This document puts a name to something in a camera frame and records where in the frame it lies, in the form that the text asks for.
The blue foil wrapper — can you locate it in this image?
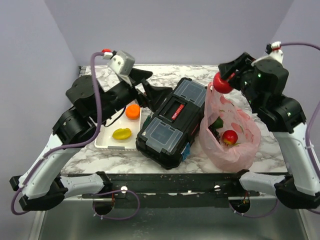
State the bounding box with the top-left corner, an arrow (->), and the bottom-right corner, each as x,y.
181,142 -> 191,162

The pink plastic bag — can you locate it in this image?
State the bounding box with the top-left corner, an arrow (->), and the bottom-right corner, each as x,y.
199,83 -> 261,172

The orange fake tangerine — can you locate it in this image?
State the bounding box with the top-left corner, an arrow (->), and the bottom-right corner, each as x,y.
125,104 -> 141,120

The white perforated plastic basket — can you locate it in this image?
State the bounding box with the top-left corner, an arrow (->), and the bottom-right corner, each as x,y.
94,101 -> 142,152

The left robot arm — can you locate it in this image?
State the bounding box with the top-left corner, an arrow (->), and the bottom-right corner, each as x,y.
9,66 -> 172,214

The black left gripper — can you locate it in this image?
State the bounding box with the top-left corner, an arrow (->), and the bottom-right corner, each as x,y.
95,67 -> 173,123

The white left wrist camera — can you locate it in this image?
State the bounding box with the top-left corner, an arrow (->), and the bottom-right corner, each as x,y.
108,50 -> 135,87

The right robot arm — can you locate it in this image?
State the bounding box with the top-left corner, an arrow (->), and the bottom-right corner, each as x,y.
218,52 -> 320,210

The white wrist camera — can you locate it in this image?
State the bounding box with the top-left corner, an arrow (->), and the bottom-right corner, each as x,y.
108,50 -> 135,87
251,41 -> 284,66

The black plastic toolbox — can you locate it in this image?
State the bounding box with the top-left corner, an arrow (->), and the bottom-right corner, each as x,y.
135,77 -> 207,170

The red fake apple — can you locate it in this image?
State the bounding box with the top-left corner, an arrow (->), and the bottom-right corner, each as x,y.
213,72 -> 233,94

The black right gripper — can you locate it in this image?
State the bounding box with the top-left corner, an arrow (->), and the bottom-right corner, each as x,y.
219,51 -> 261,110

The black mounting base plate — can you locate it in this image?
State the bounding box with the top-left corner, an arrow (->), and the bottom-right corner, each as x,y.
49,172 -> 276,210

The green fake fruit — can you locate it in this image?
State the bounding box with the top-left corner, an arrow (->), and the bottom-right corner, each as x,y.
210,117 -> 224,129

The black fake grape bunch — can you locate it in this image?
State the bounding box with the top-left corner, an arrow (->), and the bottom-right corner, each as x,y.
208,126 -> 221,143

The yellow fake fruit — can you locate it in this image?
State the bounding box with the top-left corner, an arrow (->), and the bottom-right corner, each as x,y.
112,128 -> 132,140

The red fake pomegranate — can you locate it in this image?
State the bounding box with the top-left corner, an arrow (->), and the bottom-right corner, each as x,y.
222,130 -> 238,146

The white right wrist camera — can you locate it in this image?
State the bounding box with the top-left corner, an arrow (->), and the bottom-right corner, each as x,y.
251,41 -> 284,66

